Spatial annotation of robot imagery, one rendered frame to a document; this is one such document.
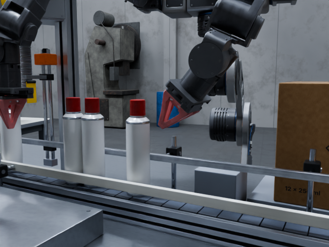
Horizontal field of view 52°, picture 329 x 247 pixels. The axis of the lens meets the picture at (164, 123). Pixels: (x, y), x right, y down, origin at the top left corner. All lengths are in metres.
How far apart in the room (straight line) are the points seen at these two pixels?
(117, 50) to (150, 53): 1.25
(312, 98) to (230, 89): 0.53
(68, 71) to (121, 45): 6.44
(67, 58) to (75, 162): 0.33
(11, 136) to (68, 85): 0.21
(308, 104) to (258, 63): 7.18
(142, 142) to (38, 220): 0.24
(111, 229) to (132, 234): 0.05
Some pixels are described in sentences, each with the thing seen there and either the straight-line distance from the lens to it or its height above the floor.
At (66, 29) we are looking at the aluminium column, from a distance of 1.01.
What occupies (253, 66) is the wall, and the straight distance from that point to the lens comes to 7.94.
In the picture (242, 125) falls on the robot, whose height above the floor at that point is 0.89.
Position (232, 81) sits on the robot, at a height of 1.12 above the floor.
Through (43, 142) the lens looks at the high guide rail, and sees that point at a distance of 0.96.
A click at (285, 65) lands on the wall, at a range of 7.94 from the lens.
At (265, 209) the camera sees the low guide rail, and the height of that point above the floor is 0.91.
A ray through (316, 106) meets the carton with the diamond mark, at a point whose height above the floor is 1.07.
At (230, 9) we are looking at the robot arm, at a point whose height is 1.24.
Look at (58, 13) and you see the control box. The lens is 1.01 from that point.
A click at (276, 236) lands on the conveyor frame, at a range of 0.61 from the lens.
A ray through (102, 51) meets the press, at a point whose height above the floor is 1.68.
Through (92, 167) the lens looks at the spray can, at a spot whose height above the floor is 0.93.
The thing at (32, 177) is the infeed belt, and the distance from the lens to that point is 0.93.
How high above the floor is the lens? 1.13
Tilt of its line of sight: 8 degrees down
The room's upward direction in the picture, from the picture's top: straight up
